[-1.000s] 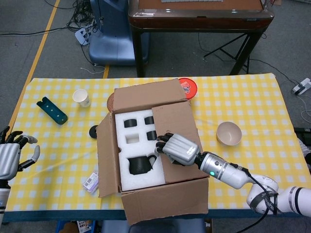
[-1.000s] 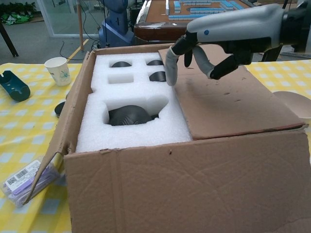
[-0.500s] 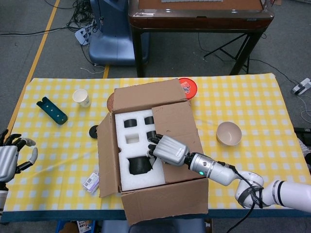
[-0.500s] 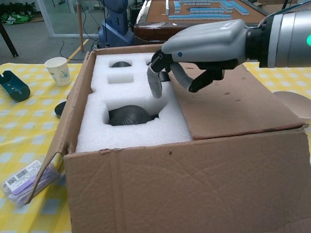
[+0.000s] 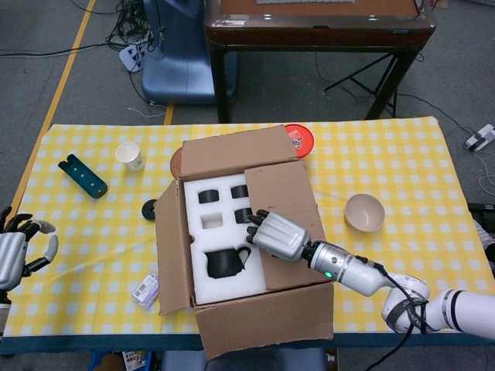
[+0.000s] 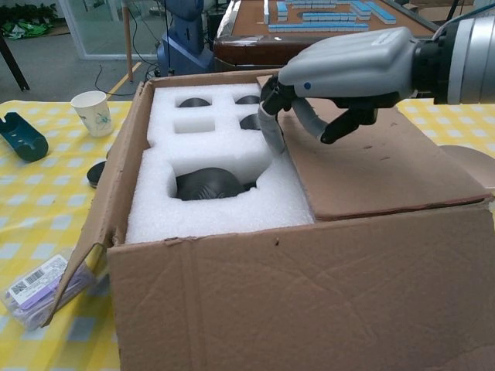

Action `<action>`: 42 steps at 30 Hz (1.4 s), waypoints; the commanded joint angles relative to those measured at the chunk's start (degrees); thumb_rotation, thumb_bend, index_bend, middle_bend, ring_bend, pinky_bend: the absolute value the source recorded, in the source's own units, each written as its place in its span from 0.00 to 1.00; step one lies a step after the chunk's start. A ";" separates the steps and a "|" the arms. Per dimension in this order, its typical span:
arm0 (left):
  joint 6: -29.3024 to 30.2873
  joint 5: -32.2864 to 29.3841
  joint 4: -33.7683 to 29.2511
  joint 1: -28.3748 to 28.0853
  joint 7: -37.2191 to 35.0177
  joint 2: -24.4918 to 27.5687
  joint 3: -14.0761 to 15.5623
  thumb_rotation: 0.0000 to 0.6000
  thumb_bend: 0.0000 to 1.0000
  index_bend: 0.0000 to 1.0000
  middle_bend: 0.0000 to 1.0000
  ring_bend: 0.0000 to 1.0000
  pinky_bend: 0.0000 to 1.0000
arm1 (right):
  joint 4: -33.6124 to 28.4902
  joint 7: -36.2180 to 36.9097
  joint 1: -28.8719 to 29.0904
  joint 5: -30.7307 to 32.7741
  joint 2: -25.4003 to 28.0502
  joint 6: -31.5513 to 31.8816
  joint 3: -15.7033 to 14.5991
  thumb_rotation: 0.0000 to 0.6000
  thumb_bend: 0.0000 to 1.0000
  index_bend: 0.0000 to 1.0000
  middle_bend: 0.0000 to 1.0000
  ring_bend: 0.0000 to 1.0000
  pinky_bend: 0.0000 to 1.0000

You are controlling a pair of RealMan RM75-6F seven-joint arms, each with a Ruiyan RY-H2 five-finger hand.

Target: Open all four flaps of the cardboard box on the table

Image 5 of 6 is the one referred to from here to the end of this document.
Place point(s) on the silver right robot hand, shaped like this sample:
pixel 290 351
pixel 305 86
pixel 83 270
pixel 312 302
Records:
pixel 280 237

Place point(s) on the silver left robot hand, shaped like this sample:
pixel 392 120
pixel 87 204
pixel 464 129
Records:
pixel 11 255

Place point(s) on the red and brown cardboard box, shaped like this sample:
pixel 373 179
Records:
pixel 270 328

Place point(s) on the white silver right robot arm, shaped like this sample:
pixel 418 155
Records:
pixel 359 270

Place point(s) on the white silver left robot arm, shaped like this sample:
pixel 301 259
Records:
pixel 4 309

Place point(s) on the red round plastic lid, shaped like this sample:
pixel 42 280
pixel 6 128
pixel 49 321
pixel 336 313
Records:
pixel 303 141

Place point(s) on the small purple white packet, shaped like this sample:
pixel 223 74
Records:
pixel 146 290

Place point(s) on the black ceramic tea cup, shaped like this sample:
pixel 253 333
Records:
pixel 243 216
pixel 239 192
pixel 209 197

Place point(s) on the black ceramic pitcher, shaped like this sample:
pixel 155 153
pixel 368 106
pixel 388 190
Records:
pixel 224 264

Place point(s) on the white foam insert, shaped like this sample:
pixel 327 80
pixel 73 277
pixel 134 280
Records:
pixel 224 286

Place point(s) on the beige bowl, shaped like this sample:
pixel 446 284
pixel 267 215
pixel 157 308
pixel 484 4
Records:
pixel 365 212

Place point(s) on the yellow white checked tablecloth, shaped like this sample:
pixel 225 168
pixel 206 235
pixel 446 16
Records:
pixel 386 174

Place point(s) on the brown woven round coaster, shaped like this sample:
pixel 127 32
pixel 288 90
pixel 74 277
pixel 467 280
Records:
pixel 176 166

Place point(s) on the black round disc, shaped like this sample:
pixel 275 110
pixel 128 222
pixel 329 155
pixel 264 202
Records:
pixel 149 210

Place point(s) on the white paper cup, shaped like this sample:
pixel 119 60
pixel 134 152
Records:
pixel 129 156

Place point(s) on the blue grey padded stool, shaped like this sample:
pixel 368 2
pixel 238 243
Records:
pixel 185 361

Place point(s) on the blue machine base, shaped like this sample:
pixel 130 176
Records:
pixel 178 73

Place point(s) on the dark wooden mahjong table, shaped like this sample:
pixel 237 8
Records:
pixel 309 36

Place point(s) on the white power strip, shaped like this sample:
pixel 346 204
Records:
pixel 481 137
pixel 131 56

